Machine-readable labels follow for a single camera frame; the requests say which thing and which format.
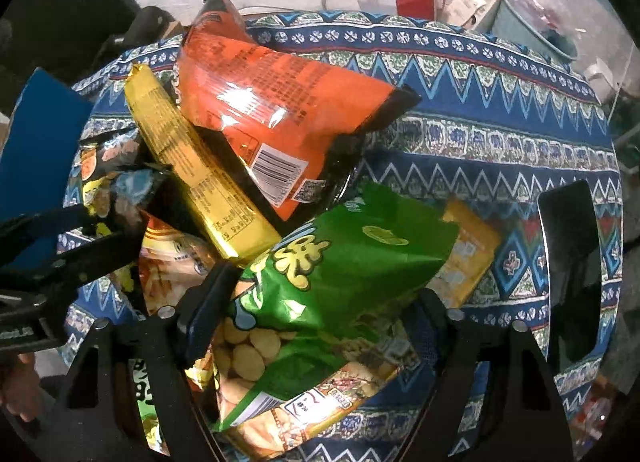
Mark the large orange snack bag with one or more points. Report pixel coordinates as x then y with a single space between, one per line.
280 91

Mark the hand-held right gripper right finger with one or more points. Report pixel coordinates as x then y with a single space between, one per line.
429 334

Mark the blue patterned cloth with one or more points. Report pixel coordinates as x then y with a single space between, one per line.
500 106

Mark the person's left hand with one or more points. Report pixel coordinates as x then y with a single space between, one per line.
20 382

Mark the small yellow snack packet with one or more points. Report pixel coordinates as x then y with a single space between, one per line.
470 252

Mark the small orange striped snack packet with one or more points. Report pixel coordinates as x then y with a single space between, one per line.
170 262

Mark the white plastic object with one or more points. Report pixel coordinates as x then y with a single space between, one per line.
600 74

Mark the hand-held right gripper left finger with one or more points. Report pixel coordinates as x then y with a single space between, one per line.
205 312

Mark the teal bin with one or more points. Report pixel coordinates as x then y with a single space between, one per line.
530 26

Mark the long yellow snack packet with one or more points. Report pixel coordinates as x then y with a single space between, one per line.
200 176

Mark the blue cardboard box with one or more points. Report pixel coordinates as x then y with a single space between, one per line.
40 141

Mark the black snack bag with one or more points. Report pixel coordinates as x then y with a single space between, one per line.
115 176

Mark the black cylinder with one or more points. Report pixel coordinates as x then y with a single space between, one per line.
150 21

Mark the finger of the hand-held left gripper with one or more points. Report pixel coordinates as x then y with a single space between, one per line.
92 257
55 227

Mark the black rectangular object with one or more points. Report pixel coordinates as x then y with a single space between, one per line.
570 272

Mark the green biscuit snack bag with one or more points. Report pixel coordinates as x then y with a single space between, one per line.
350 267

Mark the orange and green snack bag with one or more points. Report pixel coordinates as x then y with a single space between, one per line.
145 392

